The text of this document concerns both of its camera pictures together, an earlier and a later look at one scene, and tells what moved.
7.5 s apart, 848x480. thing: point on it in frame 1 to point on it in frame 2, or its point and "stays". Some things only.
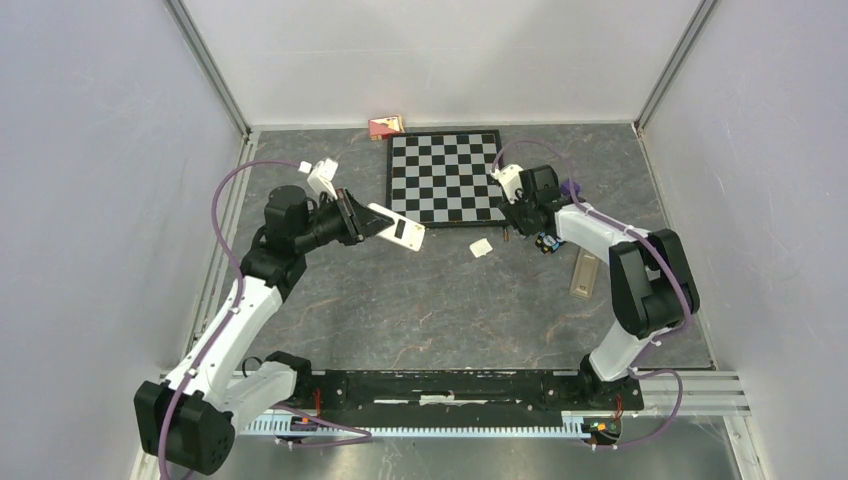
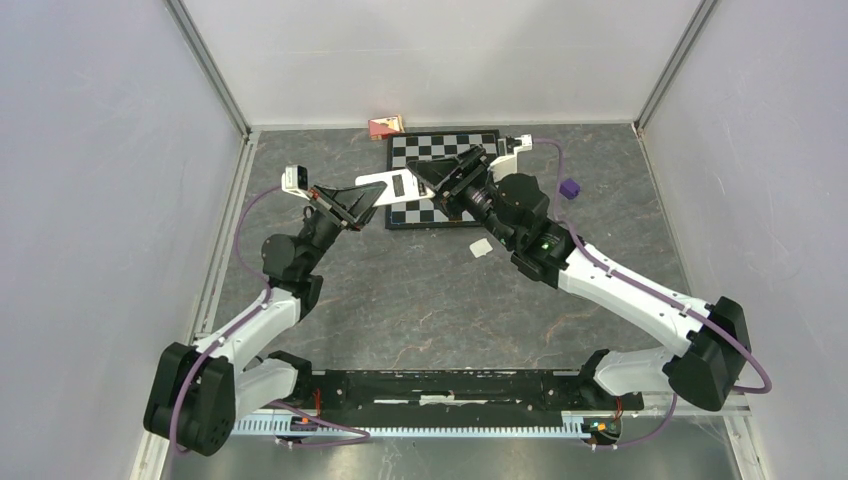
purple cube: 566,187 stays
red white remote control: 403,231 to 401,185
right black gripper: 510,212 to 441,173
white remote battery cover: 481,247 stays
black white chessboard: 445,179 stays
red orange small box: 379,128 stays
